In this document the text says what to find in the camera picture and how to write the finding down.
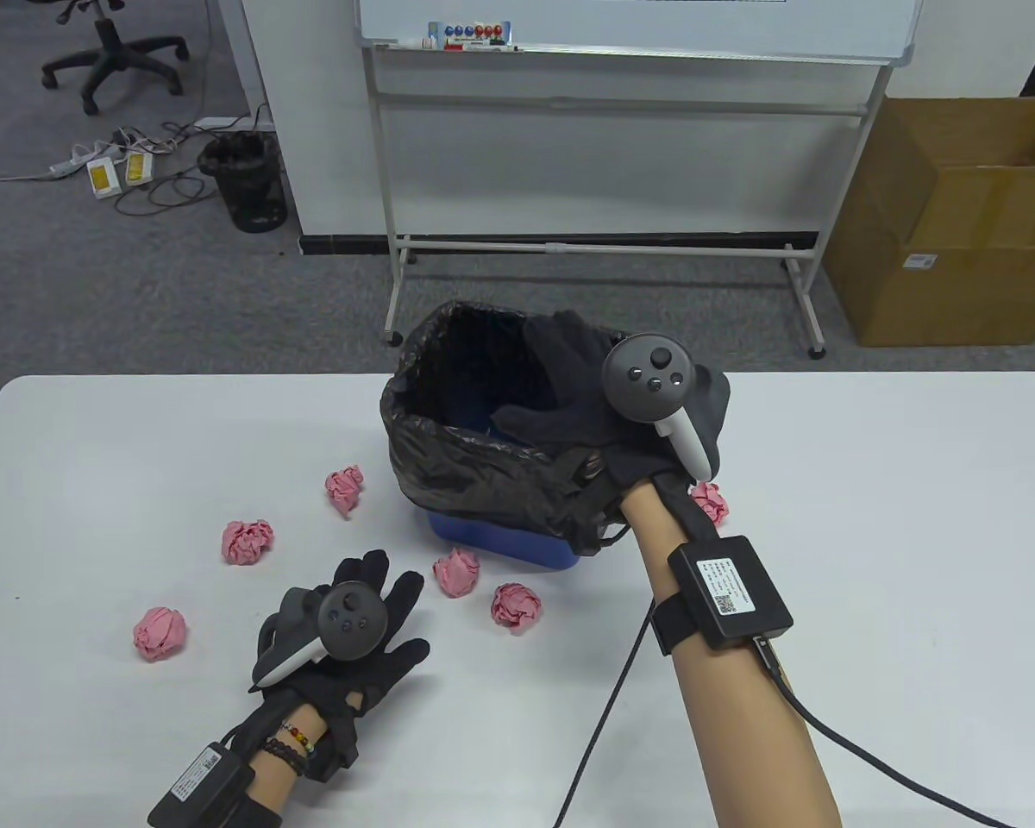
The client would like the office chair base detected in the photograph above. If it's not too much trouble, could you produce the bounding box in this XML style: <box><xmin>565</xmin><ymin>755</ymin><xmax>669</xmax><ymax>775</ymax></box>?
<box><xmin>41</xmin><ymin>0</ymin><xmax>191</xmax><ymax>116</ymax></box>

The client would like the grey white left hand controller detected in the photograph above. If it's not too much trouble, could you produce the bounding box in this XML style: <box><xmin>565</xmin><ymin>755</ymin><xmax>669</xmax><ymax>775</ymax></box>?
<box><xmin>253</xmin><ymin>582</ymin><xmax>391</xmax><ymax>688</ymax></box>

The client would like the black mesh wastebasket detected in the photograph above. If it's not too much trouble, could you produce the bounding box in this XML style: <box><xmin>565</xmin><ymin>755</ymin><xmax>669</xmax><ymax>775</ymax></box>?
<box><xmin>197</xmin><ymin>131</ymin><xmax>290</xmax><ymax>233</ymax></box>

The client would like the black braided cable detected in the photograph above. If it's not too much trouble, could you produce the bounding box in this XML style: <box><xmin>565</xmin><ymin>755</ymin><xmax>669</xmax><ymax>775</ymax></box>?
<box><xmin>552</xmin><ymin>599</ymin><xmax>656</xmax><ymax>828</ymax></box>

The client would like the black bead bracelet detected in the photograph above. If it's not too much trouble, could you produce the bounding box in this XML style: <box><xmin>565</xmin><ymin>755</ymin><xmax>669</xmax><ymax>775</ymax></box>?
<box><xmin>265</xmin><ymin>733</ymin><xmax>309</xmax><ymax>773</ymax></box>

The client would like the black wrist sensor box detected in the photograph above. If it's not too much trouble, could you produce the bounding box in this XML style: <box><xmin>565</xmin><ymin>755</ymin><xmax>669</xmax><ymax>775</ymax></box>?
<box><xmin>651</xmin><ymin>535</ymin><xmax>794</xmax><ymax>658</ymax></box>
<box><xmin>148</xmin><ymin>742</ymin><xmax>255</xmax><ymax>827</ymax></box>

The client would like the white power strip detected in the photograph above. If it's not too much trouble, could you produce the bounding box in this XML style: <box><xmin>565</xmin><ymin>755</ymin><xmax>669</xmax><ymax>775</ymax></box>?
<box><xmin>49</xmin><ymin>142</ymin><xmax>109</xmax><ymax>179</ymax></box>

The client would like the brown cardboard box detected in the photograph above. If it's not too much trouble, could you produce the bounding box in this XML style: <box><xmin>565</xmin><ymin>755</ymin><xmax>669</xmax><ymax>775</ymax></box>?
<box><xmin>824</xmin><ymin>95</ymin><xmax>1035</xmax><ymax>348</ymax></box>

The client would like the person's right hand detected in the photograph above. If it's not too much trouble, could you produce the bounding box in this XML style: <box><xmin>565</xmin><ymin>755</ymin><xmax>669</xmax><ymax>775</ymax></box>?
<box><xmin>490</xmin><ymin>312</ymin><xmax>731</xmax><ymax>553</ymax></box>

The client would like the person's left hand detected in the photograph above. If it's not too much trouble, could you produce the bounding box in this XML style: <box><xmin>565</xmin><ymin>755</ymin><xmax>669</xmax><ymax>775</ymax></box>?
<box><xmin>248</xmin><ymin>550</ymin><xmax>430</xmax><ymax>781</ymax></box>

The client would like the black right wrist sensor box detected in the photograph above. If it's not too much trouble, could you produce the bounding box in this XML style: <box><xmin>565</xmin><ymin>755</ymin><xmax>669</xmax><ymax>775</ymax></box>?
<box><xmin>651</xmin><ymin>535</ymin><xmax>794</xmax><ymax>658</ymax></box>

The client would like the strip of round magnets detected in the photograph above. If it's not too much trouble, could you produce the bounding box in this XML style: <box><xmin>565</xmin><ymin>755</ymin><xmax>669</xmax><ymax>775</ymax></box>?
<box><xmin>428</xmin><ymin>22</ymin><xmax>512</xmax><ymax>44</ymax></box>

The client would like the white rolling whiteboard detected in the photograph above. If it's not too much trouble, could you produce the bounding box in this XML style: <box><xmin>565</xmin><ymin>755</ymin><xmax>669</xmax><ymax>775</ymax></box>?
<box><xmin>358</xmin><ymin>0</ymin><xmax>924</xmax><ymax>360</ymax></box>

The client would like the black plastic bin liner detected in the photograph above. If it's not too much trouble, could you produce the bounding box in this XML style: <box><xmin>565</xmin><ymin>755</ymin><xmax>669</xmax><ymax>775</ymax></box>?
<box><xmin>379</xmin><ymin>300</ymin><xmax>648</xmax><ymax>557</ymax></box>

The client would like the grey white hand controller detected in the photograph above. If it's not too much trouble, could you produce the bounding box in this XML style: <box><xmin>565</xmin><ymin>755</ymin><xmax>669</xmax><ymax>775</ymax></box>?
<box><xmin>602</xmin><ymin>332</ymin><xmax>715</xmax><ymax>480</ymax></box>
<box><xmin>253</xmin><ymin>582</ymin><xmax>391</xmax><ymax>688</ymax></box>

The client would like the blue recycling bin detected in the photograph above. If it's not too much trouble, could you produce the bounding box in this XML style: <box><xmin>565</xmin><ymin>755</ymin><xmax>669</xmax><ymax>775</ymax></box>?
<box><xmin>427</xmin><ymin>513</ymin><xmax>580</xmax><ymax>572</ymax></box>

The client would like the person's right forearm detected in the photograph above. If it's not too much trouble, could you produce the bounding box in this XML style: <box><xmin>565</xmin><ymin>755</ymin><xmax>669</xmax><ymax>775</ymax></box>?
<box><xmin>621</xmin><ymin>479</ymin><xmax>842</xmax><ymax>828</ymax></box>

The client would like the tangle of black cables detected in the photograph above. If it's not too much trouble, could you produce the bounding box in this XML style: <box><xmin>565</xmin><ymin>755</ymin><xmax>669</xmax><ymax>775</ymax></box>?
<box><xmin>114</xmin><ymin>103</ymin><xmax>273</xmax><ymax>216</ymax></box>

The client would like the black left wrist sensor box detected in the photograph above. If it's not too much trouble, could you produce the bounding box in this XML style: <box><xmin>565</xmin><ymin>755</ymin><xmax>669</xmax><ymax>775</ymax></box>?
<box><xmin>148</xmin><ymin>742</ymin><xmax>255</xmax><ymax>827</ymax></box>

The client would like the black right sensor cable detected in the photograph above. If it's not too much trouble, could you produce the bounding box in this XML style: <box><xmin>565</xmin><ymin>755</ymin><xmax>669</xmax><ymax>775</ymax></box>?
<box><xmin>755</xmin><ymin>634</ymin><xmax>1010</xmax><ymax>828</ymax></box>

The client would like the grey white right hand controller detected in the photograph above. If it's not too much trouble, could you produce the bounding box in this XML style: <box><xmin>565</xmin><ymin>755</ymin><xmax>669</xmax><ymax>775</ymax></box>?
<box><xmin>602</xmin><ymin>332</ymin><xmax>715</xmax><ymax>480</ymax></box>

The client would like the pink paper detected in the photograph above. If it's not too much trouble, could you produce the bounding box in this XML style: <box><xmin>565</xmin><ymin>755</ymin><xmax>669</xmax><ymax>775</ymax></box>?
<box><xmin>432</xmin><ymin>548</ymin><xmax>481</xmax><ymax>599</ymax></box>
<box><xmin>133</xmin><ymin>606</ymin><xmax>188</xmax><ymax>662</ymax></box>
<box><xmin>221</xmin><ymin>519</ymin><xmax>276</xmax><ymax>567</ymax></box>
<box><xmin>491</xmin><ymin>583</ymin><xmax>543</xmax><ymax>636</ymax></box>
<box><xmin>690</xmin><ymin>481</ymin><xmax>731</xmax><ymax>527</ymax></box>
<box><xmin>324</xmin><ymin>465</ymin><xmax>366</xmax><ymax>518</ymax></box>

